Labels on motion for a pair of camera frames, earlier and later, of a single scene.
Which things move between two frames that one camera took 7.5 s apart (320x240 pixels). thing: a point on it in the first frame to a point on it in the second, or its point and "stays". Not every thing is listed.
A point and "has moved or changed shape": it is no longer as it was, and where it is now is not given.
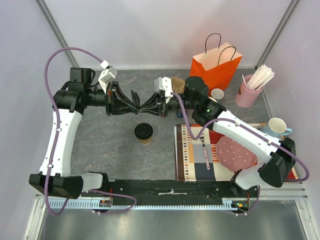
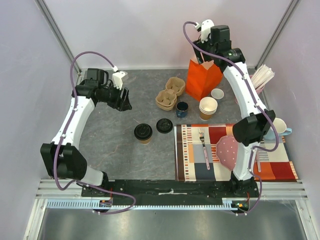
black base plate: x=183 y=190 stays
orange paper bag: x=218 y=67 has moved or changed shape
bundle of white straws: x=260 y=77 stays
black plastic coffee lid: x=143 y=131 stays
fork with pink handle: x=202 y=137 stays
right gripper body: x=163 y=106 to x=200 y=50
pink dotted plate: x=233 y=156 stays
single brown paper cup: x=146 y=141 stays
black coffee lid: x=136 y=99 to x=164 y=125
